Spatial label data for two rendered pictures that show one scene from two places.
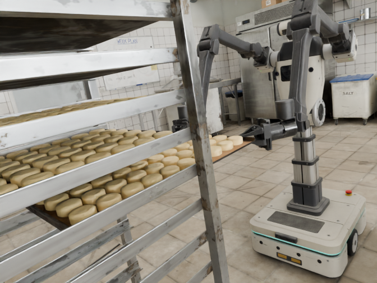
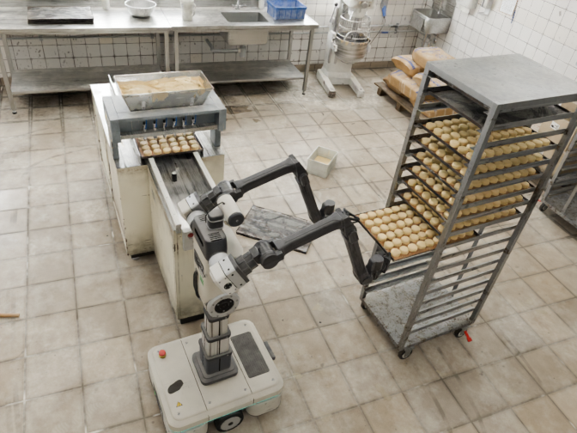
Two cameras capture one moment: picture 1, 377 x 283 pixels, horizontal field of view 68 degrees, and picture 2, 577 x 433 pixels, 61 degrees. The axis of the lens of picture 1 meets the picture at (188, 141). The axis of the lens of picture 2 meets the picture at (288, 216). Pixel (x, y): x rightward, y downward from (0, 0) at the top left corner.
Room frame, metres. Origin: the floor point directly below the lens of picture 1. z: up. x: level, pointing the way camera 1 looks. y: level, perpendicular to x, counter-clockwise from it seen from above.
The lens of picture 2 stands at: (3.12, 0.00, 2.64)
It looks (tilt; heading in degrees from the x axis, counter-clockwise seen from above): 38 degrees down; 194
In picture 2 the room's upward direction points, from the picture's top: 8 degrees clockwise
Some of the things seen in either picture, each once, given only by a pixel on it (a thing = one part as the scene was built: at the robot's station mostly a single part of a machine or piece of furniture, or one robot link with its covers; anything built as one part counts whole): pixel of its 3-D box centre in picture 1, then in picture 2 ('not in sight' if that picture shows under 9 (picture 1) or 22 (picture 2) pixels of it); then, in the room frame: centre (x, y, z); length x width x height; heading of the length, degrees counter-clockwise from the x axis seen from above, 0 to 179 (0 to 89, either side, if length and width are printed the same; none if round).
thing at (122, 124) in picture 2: not in sight; (166, 126); (0.56, -1.57, 1.01); 0.72 x 0.33 x 0.34; 133
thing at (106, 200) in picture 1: (109, 202); not in sight; (0.53, 0.18, 0.96); 0.05 x 0.05 x 0.02
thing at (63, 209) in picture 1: (69, 207); not in sight; (0.54, 0.26, 0.96); 0.05 x 0.05 x 0.02
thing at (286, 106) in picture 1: (289, 115); (323, 211); (0.95, -0.36, 0.99); 0.12 x 0.09 x 0.12; 136
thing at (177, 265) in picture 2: not in sight; (187, 238); (0.93, -1.22, 0.45); 0.70 x 0.34 x 0.90; 43
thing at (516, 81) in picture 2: not in sight; (452, 219); (0.59, 0.35, 0.93); 0.64 x 0.51 x 1.78; 135
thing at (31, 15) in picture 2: not in sight; (60, 12); (-1.10, -3.72, 0.93); 0.60 x 0.40 x 0.01; 131
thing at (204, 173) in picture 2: not in sight; (183, 133); (0.38, -1.54, 0.87); 2.01 x 0.03 x 0.07; 43
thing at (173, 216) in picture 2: not in sight; (142, 138); (0.58, -1.75, 0.87); 2.01 x 0.03 x 0.07; 43
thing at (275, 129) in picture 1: (270, 132); not in sight; (0.91, -0.28, 0.96); 0.07 x 0.07 x 0.10; 15
